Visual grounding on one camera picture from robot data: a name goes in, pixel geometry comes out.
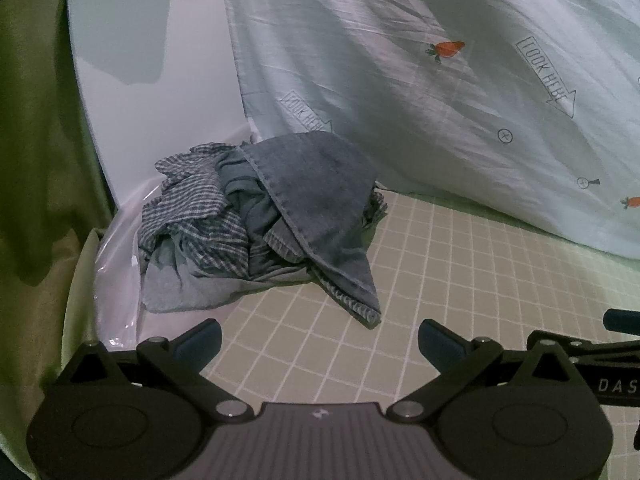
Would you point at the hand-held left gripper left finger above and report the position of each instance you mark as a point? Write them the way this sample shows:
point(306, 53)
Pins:
point(202, 344)

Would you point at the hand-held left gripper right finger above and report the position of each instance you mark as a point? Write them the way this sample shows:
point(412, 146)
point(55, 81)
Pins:
point(436, 343)

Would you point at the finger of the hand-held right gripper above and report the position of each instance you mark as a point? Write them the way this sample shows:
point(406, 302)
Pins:
point(595, 346)
point(621, 321)

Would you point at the blue denim pants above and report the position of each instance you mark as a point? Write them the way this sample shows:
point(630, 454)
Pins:
point(315, 190)

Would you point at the blue-grey garment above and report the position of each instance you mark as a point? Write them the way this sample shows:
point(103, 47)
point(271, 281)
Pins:
point(200, 287)

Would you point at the green grid bed sheet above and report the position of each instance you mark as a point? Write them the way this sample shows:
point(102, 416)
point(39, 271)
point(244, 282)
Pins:
point(450, 285)

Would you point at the clear plastic bag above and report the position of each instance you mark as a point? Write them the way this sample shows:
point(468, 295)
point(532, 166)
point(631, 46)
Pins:
point(117, 280)

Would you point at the blue checked shirt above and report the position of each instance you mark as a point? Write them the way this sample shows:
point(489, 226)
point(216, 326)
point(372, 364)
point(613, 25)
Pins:
point(200, 210)

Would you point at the pale blue printed quilt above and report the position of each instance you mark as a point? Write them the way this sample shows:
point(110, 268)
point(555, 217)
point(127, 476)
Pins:
point(425, 85)

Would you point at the green curtain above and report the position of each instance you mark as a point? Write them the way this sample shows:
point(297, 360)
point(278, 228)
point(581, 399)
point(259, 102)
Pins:
point(45, 135)

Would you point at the white headboard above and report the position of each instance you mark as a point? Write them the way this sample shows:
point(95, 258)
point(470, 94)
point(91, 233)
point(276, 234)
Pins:
point(150, 60)

